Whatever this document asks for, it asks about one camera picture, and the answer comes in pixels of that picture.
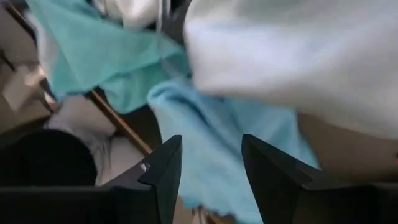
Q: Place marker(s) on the pale grey microfiber towel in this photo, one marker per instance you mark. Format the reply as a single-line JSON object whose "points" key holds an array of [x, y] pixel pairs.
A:
{"points": [[133, 12], [295, 62]]}

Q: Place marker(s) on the green teal microfiber towel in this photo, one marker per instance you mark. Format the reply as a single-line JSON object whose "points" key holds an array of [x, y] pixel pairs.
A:
{"points": [[93, 53]]}

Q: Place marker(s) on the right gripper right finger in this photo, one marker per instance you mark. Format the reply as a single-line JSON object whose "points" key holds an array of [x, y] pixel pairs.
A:
{"points": [[273, 180]]}

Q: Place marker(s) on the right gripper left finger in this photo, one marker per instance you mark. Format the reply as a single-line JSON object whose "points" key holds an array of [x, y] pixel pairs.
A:
{"points": [[164, 174]]}

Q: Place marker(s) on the light blue microfiber towel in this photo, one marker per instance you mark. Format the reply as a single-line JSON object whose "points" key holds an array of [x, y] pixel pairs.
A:
{"points": [[211, 130]]}

